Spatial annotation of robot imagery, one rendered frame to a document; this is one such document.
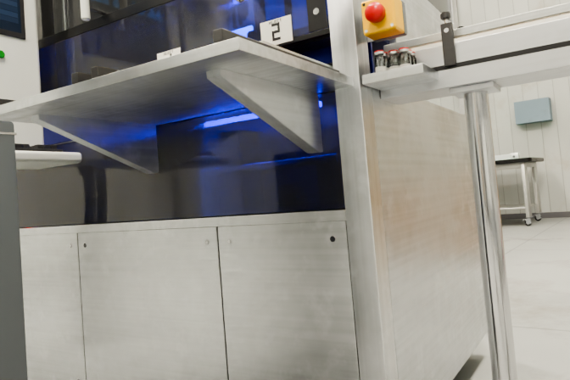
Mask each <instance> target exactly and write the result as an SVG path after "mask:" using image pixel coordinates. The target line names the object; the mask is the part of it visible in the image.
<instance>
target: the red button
mask: <svg viewBox="0 0 570 380"><path fill-rule="evenodd" d="M384 16H385V7H384V6H383V5H382V4H381V3H378V2H373V3H370V4H368V5H367V7H366V10H365V17H366V19H367V20H368V21H370V22H371V23H374V24H376V23H379V22H380V21H382V20H383V18H384Z"/></svg>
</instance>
